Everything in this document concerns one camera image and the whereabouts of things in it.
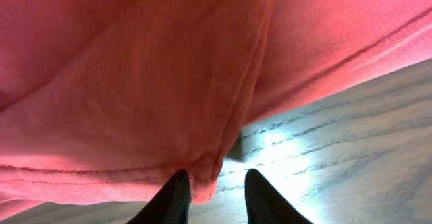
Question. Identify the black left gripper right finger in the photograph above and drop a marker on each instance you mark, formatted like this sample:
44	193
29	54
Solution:
265	205

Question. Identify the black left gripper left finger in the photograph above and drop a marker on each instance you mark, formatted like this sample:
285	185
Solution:
170	205

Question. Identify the orange red t-shirt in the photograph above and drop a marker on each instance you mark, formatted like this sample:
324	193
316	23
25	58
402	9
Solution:
103	100

